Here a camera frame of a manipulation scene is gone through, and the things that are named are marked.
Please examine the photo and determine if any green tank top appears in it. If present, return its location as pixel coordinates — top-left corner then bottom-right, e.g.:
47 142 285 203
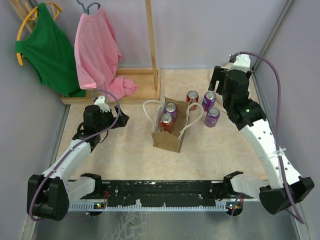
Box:
15 2 86 98

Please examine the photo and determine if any yellow hanger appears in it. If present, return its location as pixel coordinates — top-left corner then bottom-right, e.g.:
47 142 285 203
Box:
16 1 63 66

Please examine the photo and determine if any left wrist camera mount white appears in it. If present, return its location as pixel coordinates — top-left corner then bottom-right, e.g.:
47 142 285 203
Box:
94 95 111 113

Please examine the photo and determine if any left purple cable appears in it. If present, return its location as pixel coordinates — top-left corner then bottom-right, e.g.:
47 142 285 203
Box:
28 89 123 222

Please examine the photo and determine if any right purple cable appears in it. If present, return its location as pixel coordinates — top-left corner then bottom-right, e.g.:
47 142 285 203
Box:
229 51 306 225

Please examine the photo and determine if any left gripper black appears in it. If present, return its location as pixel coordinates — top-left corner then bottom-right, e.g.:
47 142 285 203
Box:
96 105 129 133

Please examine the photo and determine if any wooden clothes rack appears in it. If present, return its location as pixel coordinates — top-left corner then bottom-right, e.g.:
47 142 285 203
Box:
9 0 161 104

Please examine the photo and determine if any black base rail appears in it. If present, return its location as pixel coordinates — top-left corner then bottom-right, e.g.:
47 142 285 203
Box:
82 179 253 208

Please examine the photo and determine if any red can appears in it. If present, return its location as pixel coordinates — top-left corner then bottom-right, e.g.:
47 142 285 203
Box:
186 90 199 104
160 113 174 134

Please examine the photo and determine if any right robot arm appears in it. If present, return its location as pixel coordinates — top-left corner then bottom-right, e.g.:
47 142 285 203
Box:
208 66 315 215

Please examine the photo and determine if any pink shirt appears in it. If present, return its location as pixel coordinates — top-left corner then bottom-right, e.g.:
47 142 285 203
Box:
74 7 138 100

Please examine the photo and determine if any beige cloth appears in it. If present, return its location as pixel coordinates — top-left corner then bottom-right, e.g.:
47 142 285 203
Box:
210 65 228 84

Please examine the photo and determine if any brown canvas tote bag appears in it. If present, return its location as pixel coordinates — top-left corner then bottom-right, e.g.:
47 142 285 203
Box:
142 97 204 153

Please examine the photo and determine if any grey hanger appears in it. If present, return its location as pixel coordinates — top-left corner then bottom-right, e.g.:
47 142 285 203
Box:
76 0 101 15

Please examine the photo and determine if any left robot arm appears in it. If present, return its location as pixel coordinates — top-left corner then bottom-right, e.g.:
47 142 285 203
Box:
26 104 130 222

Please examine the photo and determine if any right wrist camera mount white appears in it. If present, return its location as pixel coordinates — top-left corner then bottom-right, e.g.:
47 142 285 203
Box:
229 54 251 73

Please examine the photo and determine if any aluminium frame rail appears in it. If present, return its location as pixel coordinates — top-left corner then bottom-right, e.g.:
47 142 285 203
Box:
260 0 296 57

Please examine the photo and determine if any purple can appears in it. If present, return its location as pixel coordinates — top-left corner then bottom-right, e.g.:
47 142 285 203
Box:
202 91 216 112
204 107 221 128
164 102 178 122

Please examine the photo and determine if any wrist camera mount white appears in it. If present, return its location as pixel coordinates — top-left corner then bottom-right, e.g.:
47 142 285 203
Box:
94 95 111 113
229 54 251 73

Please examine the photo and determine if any purple cable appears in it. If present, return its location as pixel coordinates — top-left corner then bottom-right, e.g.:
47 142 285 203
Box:
229 51 306 225
28 89 123 222

